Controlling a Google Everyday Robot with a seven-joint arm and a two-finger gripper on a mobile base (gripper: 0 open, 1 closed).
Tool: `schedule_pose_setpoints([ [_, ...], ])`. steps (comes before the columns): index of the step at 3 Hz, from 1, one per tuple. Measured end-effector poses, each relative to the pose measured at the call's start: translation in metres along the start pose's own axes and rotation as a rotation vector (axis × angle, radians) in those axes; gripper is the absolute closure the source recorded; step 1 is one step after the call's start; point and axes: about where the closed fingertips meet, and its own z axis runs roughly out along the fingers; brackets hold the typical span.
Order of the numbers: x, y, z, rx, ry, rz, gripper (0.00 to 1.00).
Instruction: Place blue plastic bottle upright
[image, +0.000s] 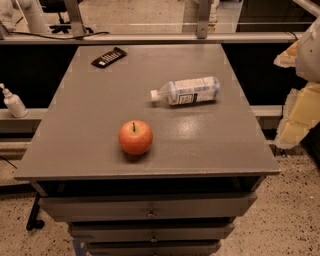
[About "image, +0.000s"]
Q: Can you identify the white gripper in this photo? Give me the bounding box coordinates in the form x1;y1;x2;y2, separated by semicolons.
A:
273;17;320;149

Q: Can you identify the clear blue plastic bottle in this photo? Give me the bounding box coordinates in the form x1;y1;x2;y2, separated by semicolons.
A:
150;76;220;106

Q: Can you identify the white pump dispenser bottle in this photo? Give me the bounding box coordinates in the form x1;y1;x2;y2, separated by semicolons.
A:
0;83;28;118

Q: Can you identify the grey drawer cabinet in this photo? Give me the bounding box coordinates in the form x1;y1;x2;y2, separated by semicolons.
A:
16;45;278;256

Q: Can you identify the red apple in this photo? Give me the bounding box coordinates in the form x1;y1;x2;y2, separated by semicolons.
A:
118;120;153;156

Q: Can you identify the black remote control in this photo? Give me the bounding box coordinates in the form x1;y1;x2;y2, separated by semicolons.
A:
91;47;127;68

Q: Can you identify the bottom grey drawer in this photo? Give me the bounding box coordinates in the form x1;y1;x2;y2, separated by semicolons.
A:
88;240;221;256

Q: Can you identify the grey drawer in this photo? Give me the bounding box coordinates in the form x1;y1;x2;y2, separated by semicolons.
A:
39;192;257;222
88;240;221;256
69;222;234;242

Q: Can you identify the middle grey drawer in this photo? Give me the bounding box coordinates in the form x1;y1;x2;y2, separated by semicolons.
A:
69;222;234;242

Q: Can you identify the black office chair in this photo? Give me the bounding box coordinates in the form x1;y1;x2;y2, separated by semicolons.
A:
39;0;95;35

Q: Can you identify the top grey drawer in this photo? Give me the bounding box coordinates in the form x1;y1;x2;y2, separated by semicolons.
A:
39;192;257;222

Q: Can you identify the grey metal rail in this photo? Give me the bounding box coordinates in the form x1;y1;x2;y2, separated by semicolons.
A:
0;32;303;45

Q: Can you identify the grey metal post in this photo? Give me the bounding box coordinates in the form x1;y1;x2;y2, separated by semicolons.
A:
196;0;211;39

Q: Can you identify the black cable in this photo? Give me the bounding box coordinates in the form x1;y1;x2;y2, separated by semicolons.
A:
9;30;110;41

